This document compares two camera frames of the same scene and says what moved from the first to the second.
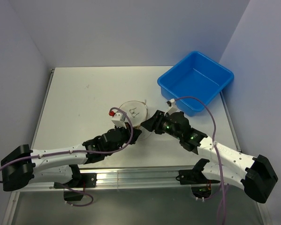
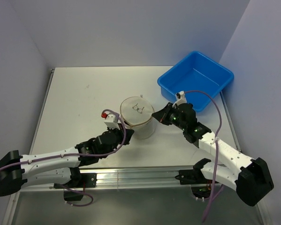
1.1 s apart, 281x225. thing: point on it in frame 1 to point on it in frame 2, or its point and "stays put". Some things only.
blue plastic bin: [194, 76] stays put
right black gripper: [154, 123] to [162, 116]
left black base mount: [87, 180] stays put
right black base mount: [194, 176] stays put
